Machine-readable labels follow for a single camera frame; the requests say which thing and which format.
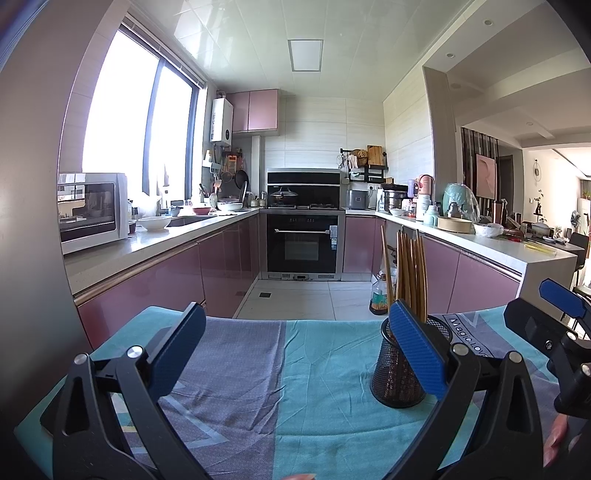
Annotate clear cooking oil bottle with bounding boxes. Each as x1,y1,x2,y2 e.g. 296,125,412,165
369,272,393,316

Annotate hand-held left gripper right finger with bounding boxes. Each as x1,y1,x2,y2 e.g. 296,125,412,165
389,299,546,480

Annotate round bamboo steamer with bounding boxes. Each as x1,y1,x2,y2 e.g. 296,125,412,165
437,216,473,234

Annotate dark striped curtain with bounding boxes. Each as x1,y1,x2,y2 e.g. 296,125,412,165
462,128,500,213

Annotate black wall spice rack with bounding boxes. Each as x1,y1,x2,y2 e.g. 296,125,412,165
340,147,389,182

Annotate black mesh utensil holder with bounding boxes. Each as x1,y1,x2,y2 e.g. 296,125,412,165
370,314,454,408

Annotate bunch of wooden chopsticks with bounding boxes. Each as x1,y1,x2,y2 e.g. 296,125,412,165
379,224,430,324

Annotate person's right hand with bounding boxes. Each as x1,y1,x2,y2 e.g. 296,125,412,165
543,412,573,468

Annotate white vertical pipe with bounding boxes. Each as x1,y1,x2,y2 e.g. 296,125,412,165
252,135,266,208

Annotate pink upper wall cabinet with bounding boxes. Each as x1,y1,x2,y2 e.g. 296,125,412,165
226,89,280,136

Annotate large kitchen window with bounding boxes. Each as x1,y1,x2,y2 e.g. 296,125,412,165
82,23,207,204

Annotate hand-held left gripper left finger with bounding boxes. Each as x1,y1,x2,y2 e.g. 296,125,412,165
52,301,207,480

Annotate pink base cabinet run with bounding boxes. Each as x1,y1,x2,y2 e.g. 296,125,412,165
76,212,262,337
344,215,384,275
420,233,522,315

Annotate mint green kitchen appliance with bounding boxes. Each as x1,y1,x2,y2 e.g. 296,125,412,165
442,183,478,220

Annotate wok with glass lid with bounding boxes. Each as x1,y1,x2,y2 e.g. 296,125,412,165
269,186,298,206

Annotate rectangular ceiling light panel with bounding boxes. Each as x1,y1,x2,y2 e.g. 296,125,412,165
287,39,324,72

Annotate white wall water heater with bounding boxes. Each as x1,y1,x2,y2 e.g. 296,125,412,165
211,98,234,143

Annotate black built-in oven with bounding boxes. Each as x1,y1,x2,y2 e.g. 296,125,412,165
266,210,346,281

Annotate white microwave oven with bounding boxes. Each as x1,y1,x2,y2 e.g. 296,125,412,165
58,172,130,256

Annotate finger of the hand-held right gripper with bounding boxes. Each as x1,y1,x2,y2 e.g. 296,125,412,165
539,278,587,319
503,298,591,414

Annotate black range hood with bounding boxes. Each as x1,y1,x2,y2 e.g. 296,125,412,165
267,169,342,208

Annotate framed pink wall picture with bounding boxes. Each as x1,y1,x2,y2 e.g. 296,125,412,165
475,154,497,199

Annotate teal and grey tablecloth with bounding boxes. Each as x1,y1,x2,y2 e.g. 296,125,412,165
14,305,561,480

